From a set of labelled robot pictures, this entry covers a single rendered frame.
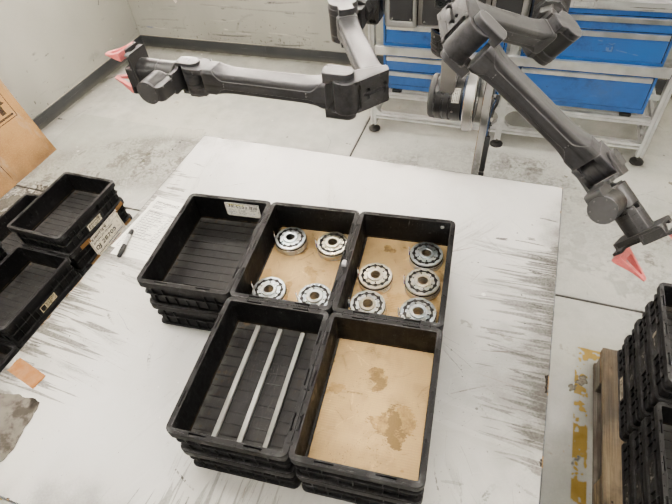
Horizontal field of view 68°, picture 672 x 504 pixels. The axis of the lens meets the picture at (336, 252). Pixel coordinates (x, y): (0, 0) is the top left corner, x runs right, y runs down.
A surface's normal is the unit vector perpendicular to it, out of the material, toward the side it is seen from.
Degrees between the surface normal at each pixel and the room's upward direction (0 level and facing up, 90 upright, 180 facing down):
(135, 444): 0
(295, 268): 0
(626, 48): 90
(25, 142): 73
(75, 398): 0
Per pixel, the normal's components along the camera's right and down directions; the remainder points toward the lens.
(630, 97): -0.33, 0.72
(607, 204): -0.68, 0.33
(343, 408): -0.08, -0.67
